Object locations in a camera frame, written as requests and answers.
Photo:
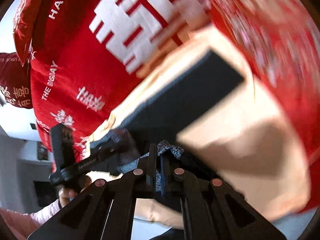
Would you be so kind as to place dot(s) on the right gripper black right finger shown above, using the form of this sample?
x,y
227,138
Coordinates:
x,y
202,206

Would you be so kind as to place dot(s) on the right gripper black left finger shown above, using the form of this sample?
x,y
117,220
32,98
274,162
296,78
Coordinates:
x,y
115,210

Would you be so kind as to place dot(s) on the dark navy pants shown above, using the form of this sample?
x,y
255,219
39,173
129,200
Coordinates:
x,y
181,102

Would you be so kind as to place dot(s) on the pink sleeved left forearm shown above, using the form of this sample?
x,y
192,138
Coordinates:
x,y
24,224

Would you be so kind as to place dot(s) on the person's left hand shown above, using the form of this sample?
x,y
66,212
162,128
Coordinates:
x,y
65,194

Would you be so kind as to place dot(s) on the peach sofa cover cloth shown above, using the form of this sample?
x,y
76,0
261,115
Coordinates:
x,y
246,137

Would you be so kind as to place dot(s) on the red cushion with white characters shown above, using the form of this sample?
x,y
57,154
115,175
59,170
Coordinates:
x,y
87,56

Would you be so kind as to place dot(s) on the dark red patterned cushion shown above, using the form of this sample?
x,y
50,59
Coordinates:
x,y
15,81

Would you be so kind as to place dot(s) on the red embroidered floral cushion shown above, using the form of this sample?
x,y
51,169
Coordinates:
x,y
281,43

